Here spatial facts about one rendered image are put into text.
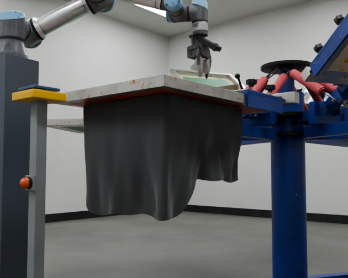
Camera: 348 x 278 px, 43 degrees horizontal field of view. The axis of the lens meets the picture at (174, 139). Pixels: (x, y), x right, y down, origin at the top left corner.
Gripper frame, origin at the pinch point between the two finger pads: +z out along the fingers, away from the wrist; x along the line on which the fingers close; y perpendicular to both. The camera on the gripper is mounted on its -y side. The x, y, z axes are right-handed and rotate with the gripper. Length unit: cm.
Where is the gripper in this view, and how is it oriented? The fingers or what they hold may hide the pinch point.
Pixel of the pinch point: (204, 75)
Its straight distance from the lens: 205.4
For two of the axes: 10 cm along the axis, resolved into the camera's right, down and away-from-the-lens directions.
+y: -7.6, 0.5, 6.4
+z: 0.1, 10.0, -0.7
